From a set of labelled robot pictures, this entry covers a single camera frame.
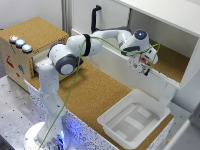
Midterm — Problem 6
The white cabinet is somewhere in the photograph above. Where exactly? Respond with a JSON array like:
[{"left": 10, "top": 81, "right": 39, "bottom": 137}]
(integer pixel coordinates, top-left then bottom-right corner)
[{"left": 70, "top": 0, "right": 200, "bottom": 108}]

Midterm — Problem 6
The green cable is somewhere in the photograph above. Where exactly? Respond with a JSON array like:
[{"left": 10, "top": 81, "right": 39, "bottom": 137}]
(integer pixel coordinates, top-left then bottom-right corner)
[{"left": 37, "top": 35, "right": 162, "bottom": 150}]

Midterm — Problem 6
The green button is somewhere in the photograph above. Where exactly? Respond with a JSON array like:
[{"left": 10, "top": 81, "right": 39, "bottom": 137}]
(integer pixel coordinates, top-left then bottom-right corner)
[{"left": 21, "top": 43, "right": 34, "bottom": 54}]

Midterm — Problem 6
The red button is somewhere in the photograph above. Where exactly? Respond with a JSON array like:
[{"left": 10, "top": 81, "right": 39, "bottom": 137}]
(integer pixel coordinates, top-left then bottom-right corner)
[{"left": 9, "top": 34, "right": 20, "bottom": 45}]

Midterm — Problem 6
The blue button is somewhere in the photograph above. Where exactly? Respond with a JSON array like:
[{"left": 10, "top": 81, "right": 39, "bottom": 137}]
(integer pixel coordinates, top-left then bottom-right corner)
[{"left": 15, "top": 38, "right": 26, "bottom": 48}]

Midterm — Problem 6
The pink block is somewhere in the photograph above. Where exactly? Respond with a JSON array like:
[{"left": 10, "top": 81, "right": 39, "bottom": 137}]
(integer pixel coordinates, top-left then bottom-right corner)
[{"left": 139, "top": 56, "right": 150, "bottom": 65}]

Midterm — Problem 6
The white sliding door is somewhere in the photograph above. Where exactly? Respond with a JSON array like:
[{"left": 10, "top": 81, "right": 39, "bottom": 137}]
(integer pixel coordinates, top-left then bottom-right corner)
[{"left": 71, "top": 0, "right": 132, "bottom": 44}]

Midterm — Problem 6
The black door handle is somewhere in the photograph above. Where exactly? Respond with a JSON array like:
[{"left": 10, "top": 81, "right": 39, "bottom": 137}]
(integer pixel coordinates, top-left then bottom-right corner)
[{"left": 90, "top": 4, "right": 103, "bottom": 35}]

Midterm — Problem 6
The white plastic box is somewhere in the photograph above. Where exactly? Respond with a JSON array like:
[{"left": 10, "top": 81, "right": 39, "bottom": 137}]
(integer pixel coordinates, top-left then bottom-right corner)
[{"left": 96, "top": 88, "right": 171, "bottom": 150}]

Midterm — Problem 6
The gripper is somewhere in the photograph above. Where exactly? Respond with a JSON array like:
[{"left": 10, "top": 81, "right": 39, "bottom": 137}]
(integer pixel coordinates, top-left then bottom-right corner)
[{"left": 129, "top": 49, "right": 160, "bottom": 77}]

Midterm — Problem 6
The wooden drawer box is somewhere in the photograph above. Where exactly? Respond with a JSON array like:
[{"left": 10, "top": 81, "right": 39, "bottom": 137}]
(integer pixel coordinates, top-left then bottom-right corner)
[{"left": 0, "top": 16, "right": 70, "bottom": 92}]

